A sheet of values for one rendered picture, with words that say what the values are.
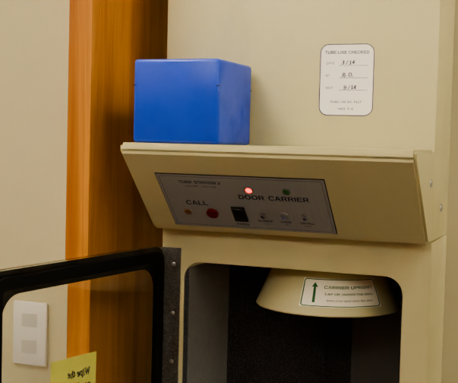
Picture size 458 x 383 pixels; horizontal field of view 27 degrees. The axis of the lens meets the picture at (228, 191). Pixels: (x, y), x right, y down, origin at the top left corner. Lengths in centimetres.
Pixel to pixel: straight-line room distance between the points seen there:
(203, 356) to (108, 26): 42
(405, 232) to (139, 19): 43
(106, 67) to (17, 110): 66
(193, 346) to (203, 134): 29
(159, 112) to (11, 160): 77
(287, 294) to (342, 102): 23
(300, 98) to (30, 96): 77
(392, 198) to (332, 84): 17
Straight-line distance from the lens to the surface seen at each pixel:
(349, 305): 111
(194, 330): 117
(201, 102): 101
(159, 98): 103
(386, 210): 99
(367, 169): 95
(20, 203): 176
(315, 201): 100
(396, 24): 106
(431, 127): 105
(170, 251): 114
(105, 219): 112
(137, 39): 119
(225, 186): 102
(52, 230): 173
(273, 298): 114
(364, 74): 106
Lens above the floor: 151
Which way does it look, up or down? 3 degrees down
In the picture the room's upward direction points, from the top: 1 degrees clockwise
